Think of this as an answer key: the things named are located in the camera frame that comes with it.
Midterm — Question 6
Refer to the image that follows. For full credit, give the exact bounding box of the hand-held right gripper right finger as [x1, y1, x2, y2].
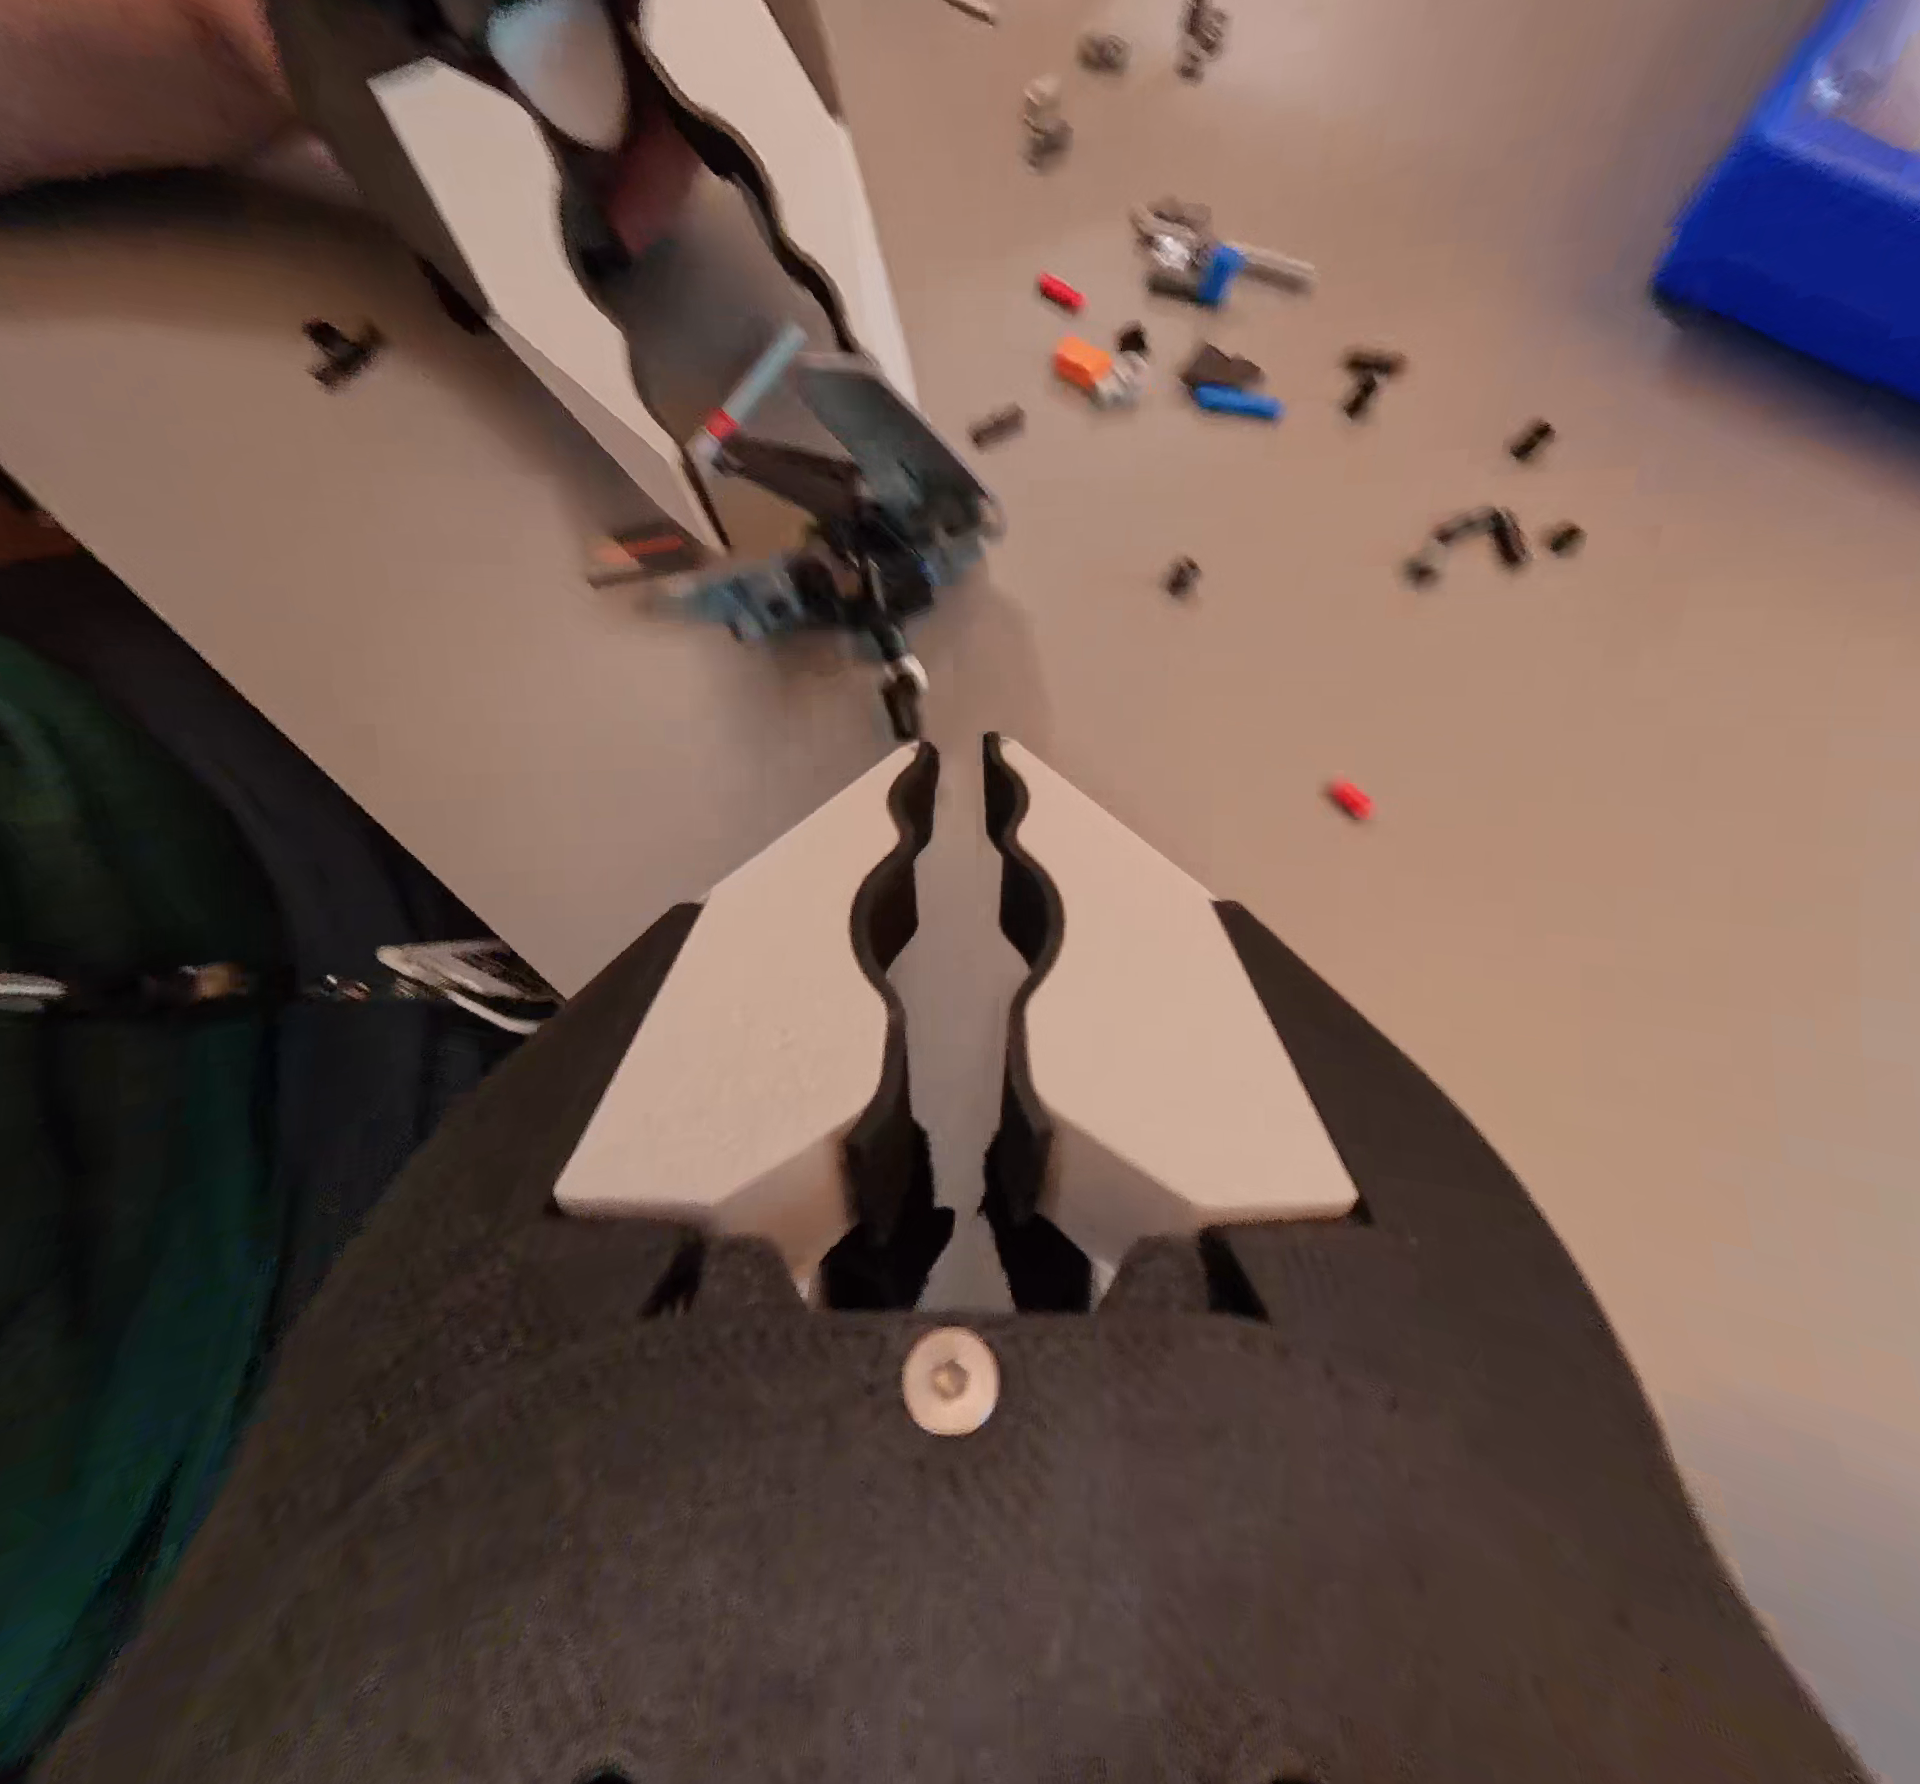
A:
[980, 733, 1364, 1314]

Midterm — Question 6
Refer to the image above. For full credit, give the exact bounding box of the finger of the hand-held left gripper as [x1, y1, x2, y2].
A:
[364, 56, 738, 558]
[636, 0, 919, 411]

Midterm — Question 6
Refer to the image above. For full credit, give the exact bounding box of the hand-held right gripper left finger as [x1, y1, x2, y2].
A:
[551, 738, 955, 1314]

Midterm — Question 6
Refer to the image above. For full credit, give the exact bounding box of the grey lego axle red bush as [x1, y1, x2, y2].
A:
[689, 324, 808, 470]

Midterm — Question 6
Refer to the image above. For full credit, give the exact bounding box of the grey lego wing assembly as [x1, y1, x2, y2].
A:
[660, 349, 1007, 743]

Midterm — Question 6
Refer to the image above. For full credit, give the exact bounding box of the person's left forearm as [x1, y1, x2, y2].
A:
[0, 0, 353, 197]

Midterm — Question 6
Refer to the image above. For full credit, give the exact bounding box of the grey lego axle blue assembly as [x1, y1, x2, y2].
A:
[1134, 200, 1316, 309]

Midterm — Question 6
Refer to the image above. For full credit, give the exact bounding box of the grey tile orange line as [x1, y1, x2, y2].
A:
[587, 524, 723, 591]

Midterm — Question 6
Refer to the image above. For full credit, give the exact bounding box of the blue plastic bin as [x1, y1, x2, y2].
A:
[1653, 0, 1920, 399]

